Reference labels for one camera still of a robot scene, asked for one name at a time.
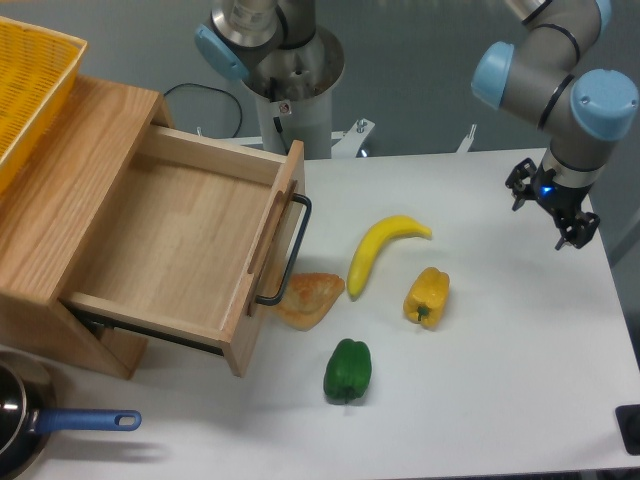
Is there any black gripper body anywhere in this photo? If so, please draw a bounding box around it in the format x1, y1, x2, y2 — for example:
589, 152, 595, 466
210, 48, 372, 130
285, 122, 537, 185
531, 165, 594, 223

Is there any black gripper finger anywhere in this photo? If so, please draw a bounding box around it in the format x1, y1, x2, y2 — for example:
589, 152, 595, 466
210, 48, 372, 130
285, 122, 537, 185
505, 158, 536, 211
554, 211, 600, 250

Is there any yellow bell pepper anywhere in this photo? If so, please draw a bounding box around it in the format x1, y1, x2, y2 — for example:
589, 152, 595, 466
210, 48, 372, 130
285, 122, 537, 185
403, 267, 450, 329

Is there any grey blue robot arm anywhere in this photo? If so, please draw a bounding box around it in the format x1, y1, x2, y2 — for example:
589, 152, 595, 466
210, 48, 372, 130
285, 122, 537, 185
471, 1, 639, 249

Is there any green bell pepper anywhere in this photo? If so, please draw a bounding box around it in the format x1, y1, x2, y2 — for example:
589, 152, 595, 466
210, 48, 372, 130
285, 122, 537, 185
323, 338, 372, 404

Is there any yellow banana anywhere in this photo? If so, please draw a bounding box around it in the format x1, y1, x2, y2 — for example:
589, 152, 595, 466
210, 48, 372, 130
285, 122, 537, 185
346, 215, 432, 300

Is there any black corner device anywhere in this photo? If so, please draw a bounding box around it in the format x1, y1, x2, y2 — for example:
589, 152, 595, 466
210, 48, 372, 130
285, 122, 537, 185
615, 404, 640, 456

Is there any golden pastry turnover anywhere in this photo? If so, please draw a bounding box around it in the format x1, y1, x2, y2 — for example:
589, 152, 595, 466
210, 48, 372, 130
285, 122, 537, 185
274, 272, 345, 331

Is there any open wooden drawer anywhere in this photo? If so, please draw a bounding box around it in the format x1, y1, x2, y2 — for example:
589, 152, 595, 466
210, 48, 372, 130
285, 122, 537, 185
61, 126, 305, 376

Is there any wooden cabinet box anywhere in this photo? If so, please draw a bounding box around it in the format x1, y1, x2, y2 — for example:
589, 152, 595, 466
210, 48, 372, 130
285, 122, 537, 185
1, 76, 173, 379

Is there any yellow plastic basket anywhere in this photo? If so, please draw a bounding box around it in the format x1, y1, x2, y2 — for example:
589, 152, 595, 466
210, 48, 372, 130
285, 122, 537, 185
1, 17, 88, 191

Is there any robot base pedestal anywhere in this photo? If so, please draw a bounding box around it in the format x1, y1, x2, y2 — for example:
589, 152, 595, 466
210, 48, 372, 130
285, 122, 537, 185
194, 0, 345, 159

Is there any black drawer handle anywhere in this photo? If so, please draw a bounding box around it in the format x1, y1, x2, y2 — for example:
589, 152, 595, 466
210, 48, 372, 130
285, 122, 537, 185
255, 193, 312, 307

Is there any black cable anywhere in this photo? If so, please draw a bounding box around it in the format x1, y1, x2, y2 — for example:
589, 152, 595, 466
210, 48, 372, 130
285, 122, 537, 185
163, 82, 244, 139

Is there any blue handled frying pan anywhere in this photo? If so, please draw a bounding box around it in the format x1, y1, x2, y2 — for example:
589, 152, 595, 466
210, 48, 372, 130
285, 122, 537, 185
1, 352, 142, 479

